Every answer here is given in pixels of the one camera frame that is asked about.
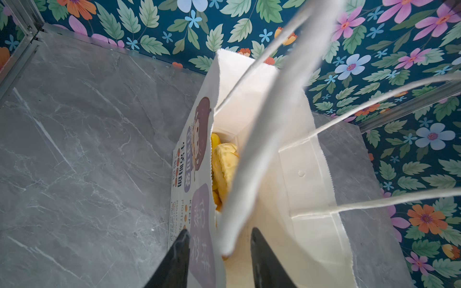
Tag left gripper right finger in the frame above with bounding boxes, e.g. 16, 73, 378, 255
250, 228, 296, 288

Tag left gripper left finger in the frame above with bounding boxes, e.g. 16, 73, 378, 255
144, 229, 190, 288

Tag white paper bag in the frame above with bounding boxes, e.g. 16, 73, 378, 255
169, 1, 461, 288

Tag braided pale bread roll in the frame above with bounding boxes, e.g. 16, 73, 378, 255
212, 143, 240, 204

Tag small round striped bun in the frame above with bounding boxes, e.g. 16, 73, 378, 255
211, 133, 221, 151

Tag golden croissant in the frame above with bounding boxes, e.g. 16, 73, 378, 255
212, 178, 222, 211

